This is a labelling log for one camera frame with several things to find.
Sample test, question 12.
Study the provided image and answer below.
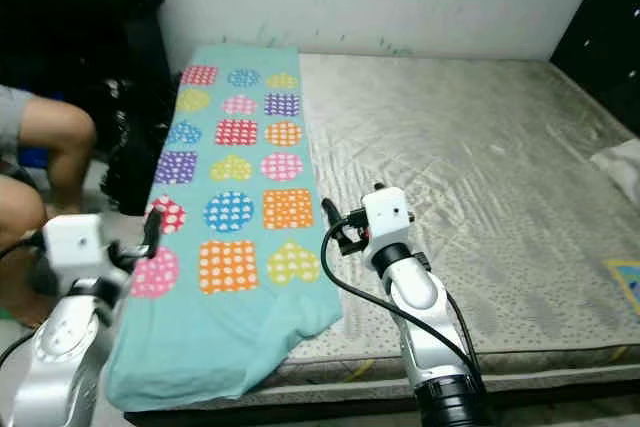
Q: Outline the person in grey shorts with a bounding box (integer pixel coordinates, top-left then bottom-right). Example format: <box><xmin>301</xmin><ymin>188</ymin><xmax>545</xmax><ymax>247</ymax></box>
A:
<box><xmin>0</xmin><ymin>87</ymin><xmax>99</xmax><ymax>328</ymax></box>

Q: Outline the black tufted headboard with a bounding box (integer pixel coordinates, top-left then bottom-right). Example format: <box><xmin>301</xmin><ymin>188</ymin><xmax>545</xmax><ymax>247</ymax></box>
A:
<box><xmin>550</xmin><ymin>0</ymin><xmax>640</xmax><ymax>108</ymax></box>

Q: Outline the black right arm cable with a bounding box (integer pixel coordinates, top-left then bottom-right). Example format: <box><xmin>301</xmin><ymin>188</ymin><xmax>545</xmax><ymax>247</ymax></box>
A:
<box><xmin>320</xmin><ymin>212</ymin><xmax>486</xmax><ymax>388</ymax></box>

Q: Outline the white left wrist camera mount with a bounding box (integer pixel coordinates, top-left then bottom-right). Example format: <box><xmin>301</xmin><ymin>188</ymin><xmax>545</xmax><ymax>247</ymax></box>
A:
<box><xmin>45</xmin><ymin>213</ymin><xmax>116</xmax><ymax>288</ymax></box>

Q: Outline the white dotted quilted mattress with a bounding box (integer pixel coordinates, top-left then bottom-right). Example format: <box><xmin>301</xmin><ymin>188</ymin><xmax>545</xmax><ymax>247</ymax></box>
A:
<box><xmin>295</xmin><ymin>52</ymin><xmax>640</xmax><ymax>393</ymax></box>

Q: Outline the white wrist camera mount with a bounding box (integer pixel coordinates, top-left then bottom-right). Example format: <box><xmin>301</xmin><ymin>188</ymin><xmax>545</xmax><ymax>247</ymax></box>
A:
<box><xmin>45</xmin><ymin>213</ymin><xmax>116</xmax><ymax>288</ymax></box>
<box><xmin>360</xmin><ymin>187</ymin><xmax>413</xmax><ymax>253</ymax></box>

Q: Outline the blue plastic stool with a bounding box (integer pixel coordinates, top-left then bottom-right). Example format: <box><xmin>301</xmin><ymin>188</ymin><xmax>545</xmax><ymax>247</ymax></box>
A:
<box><xmin>18</xmin><ymin>147</ymin><xmax>53</xmax><ymax>170</ymax></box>

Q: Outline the teal blanket with colourful shapes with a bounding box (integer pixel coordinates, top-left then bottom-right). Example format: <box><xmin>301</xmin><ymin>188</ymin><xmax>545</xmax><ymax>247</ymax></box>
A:
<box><xmin>105</xmin><ymin>43</ymin><xmax>346</xmax><ymax>413</ymax></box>

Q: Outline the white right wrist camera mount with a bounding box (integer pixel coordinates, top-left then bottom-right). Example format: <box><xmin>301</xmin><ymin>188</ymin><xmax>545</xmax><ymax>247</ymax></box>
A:
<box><xmin>360</xmin><ymin>187</ymin><xmax>413</xmax><ymax>253</ymax></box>

